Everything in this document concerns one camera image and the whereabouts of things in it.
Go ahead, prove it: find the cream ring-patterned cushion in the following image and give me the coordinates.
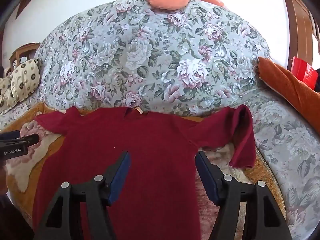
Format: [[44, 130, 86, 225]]
[[0, 76, 17, 112], [10, 58, 41, 103]]

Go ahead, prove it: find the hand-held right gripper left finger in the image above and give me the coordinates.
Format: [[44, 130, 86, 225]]
[[34, 151, 132, 240]]

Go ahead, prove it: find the brown wooden door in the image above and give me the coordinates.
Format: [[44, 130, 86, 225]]
[[281, 0, 320, 71]]

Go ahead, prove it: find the brown wooden chair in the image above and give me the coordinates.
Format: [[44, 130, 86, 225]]
[[9, 42, 40, 67]]

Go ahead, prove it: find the floral patterned sofa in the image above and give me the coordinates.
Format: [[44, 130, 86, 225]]
[[0, 0, 320, 240]]

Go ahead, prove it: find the orange cushion at right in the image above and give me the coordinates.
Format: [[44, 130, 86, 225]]
[[257, 56, 320, 140]]

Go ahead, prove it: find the golden plush floral blanket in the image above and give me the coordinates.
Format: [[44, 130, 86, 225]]
[[0, 102, 287, 240]]

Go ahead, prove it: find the dark red knit sweater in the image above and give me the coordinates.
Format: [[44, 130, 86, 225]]
[[32, 104, 256, 240]]

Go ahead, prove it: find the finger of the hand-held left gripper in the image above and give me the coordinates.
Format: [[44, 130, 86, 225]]
[[5, 134, 40, 147], [0, 130, 20, 141]]

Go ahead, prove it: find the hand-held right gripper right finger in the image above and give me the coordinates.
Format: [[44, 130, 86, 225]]
[[195, 151, 293, 240]]

